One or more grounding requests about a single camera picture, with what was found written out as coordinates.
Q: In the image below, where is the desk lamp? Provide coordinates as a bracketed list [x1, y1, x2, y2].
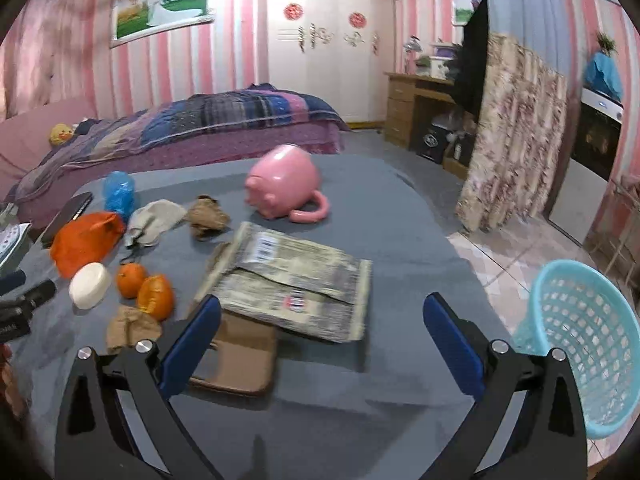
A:
[402, 35, 422, 75]

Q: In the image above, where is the brown paper wad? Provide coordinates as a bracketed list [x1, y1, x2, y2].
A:
[105, 306, 163, 354]

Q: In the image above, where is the small framed picture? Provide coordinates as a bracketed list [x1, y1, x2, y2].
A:
[451, 0, 482, 26]

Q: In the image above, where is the whole orange mandarin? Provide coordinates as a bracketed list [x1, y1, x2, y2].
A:
[116, 262, 148, 299]

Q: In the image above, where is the orange plastic snack bag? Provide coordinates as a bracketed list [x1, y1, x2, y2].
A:
[50, 211, 126, 278]

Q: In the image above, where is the floral curtain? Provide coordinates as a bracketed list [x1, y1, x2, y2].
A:
[456, 32, 567, 232]

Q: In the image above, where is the white round dish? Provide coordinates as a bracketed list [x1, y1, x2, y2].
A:
[68, 262, 112, 310]

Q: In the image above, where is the grey table cloth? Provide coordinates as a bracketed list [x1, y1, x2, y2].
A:
[11, 155, 511, 479]

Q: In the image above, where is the beige drawstring pouch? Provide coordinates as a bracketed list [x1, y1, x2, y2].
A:
[120, 200, 186, 263]

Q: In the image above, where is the grey printed snack packet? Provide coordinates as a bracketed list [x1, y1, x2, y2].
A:
[194, 221, 372, 344]

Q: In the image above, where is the yellow duck plush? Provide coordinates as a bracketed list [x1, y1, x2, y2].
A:
[49, 122, 75, 148]

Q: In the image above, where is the wooden desk with drawers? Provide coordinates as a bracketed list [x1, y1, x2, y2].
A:
[383, 72, 469, 180]

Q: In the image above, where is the brown paper ball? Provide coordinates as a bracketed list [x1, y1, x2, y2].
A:
[184, 195, 231, 240]

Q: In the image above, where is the black hanging coat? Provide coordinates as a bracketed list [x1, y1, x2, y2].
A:
[452, 0, 489, 120]

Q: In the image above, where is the blue plastic bag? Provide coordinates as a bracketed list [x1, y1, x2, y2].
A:
[102, 171, 134, 224]

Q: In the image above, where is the light blue plastic basket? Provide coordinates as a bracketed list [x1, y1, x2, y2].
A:
[513, 259, 639, 440]

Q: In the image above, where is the white wardrobe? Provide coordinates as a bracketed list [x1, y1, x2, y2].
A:
[267, 0, 394, 124]

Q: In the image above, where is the framed landscape picture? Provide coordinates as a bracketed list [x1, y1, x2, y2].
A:
[110, 0, 215, 47]

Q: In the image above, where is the half peeled mandarin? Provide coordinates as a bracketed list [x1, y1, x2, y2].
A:
[137, 274, 175, 322]

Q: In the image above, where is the black appliance with white top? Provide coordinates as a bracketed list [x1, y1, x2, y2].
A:
[549, 87, 624, 245]

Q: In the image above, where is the bed with plaid quilt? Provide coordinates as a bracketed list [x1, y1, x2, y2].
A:
[1, 84, 348, 228]

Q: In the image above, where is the brown phone case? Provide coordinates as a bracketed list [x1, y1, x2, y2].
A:
[186, 242, 279, 399]

